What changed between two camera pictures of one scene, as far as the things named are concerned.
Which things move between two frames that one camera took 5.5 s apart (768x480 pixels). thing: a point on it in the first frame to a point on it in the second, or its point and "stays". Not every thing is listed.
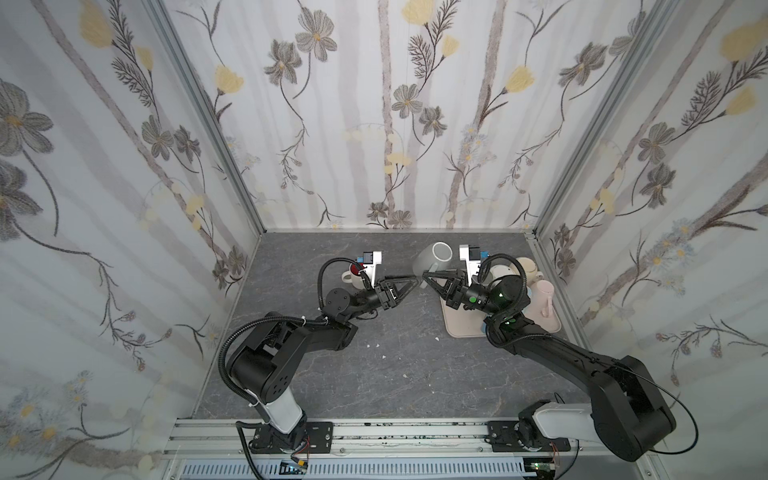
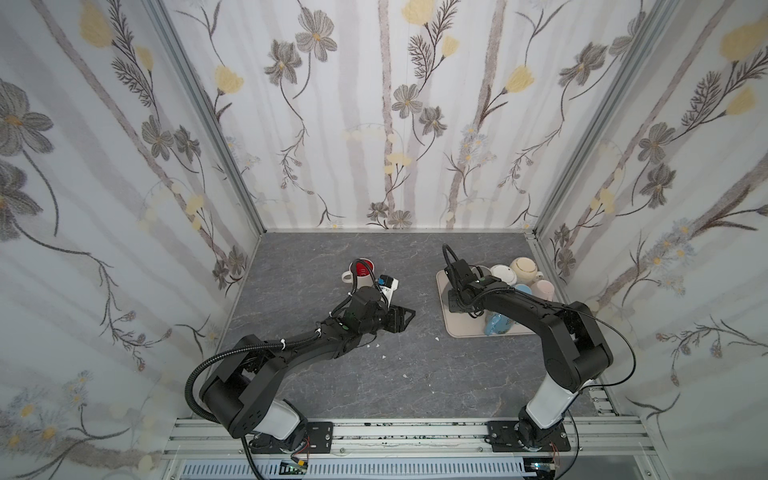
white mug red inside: (354, 276) stays
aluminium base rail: (225, 436) stays
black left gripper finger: (396, 297) to (395, 322)
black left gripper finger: (390, 279) to (399, 314)
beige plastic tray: (462, 322) stays
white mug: (497, 271) stays
